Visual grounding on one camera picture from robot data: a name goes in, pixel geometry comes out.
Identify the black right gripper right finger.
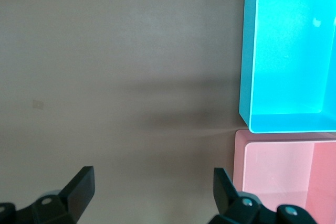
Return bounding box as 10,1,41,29
208,167,317,224

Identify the pink plastic bin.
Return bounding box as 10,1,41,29
232,129,336,224

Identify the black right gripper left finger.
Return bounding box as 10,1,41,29
0,166,95,224

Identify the blue plastic bin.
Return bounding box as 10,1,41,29
238,0,336,134

